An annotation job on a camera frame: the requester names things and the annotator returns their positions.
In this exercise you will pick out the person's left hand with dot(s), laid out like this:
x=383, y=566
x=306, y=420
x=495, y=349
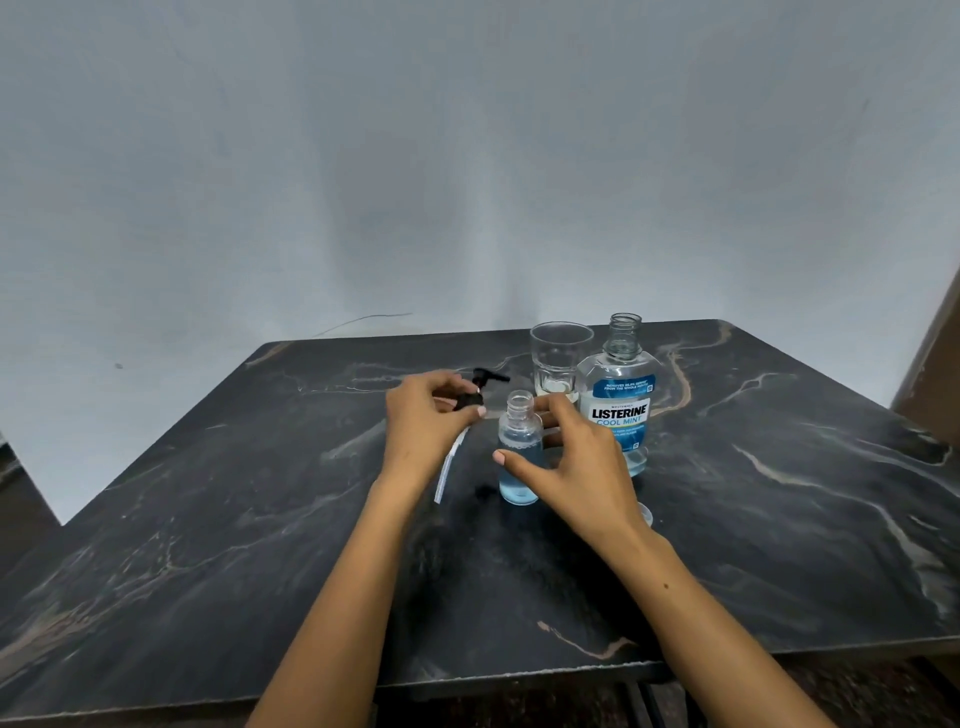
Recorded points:
x=416, y=435

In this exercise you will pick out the person's right hand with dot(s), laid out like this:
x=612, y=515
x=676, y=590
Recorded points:
x=592, y=487

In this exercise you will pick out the black pump dispenser head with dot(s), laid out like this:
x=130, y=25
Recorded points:
x=466, y=403

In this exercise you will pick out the clear plastic bottle cap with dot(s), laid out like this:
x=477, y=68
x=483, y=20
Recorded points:
x=646, y=514

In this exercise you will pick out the small clear bottle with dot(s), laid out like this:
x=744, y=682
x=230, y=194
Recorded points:
x=517, y=442

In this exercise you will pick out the large bottle with blue label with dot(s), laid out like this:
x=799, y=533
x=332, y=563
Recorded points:
x=619, y=360

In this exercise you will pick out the clear drinking glass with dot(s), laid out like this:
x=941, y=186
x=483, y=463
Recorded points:
x=562, y=352

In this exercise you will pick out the person's right forearm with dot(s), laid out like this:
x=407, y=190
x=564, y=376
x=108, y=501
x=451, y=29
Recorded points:
x=705, y=637

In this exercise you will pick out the person's left forearm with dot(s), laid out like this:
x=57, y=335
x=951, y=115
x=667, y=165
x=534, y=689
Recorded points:
x=337, y=622

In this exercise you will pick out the brown wooden door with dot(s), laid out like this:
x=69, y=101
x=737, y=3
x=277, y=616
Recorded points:
x=937, y=390

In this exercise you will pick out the black metal table frame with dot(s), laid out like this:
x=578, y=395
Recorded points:
x=694, y=709

